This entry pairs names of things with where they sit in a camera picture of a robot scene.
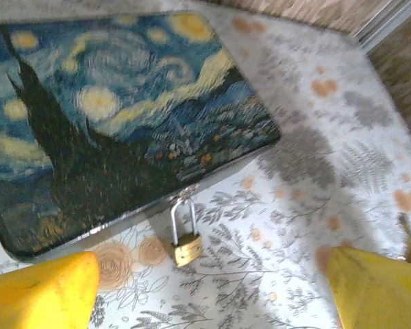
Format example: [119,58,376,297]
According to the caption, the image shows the silver metal hasp latch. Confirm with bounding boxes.
[171,183,201,206]

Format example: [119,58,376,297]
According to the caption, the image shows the floral patterned table cover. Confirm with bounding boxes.
[0,0,411,329]

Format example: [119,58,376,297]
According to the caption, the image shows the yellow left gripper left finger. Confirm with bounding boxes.
[0,252,101,329]

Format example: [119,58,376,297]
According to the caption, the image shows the small brass padlock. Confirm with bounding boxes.
[169,198,203,269]

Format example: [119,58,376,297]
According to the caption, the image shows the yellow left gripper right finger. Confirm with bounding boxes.
[328,246,411,329]

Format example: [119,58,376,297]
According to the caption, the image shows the starry night painted tin box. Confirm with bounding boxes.
[0,10,282,263]

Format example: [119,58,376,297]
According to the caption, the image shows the aluminium frame post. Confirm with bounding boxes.
[354,0,411,51]

